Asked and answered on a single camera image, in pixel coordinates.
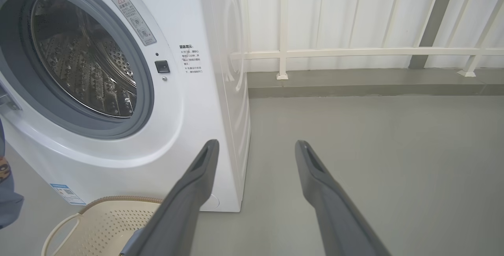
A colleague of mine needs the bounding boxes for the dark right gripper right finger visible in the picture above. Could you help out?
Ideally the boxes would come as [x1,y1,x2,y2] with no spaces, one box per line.
[295,140,391,256]

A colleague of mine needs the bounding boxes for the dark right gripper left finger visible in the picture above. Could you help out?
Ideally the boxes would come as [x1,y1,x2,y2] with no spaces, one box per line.
[120,139,220,256]

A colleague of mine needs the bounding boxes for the blue garment with orange patches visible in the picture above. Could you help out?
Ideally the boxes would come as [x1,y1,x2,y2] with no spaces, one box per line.
[0,118,24,229]

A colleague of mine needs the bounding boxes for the cream perforated laundry basket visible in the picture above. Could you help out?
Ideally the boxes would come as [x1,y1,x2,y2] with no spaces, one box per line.
[41,196,164,256]

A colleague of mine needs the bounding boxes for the white front-load washing machine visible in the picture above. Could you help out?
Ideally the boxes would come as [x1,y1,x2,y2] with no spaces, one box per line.
[0,0,251,212]

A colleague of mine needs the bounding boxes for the grey rubber door seal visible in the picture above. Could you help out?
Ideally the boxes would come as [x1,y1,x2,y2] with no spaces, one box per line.
[0,0,155,140]

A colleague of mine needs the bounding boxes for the steel washing drum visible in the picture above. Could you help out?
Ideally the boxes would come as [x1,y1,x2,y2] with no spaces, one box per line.
[31,0,137,119]

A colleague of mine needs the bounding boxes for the round drain filter cover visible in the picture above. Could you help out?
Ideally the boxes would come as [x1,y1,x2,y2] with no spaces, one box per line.
[200,193,220,211]

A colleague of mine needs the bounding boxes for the blue energy label sticker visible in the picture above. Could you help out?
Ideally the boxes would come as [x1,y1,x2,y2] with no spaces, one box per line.
[50,184,87,206]

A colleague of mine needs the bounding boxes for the white metal railing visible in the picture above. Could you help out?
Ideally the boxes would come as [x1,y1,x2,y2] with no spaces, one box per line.
[230,0,504,80]

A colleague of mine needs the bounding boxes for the grey warning sticker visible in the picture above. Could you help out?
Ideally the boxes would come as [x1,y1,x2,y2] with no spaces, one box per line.
[111,0,157,46]

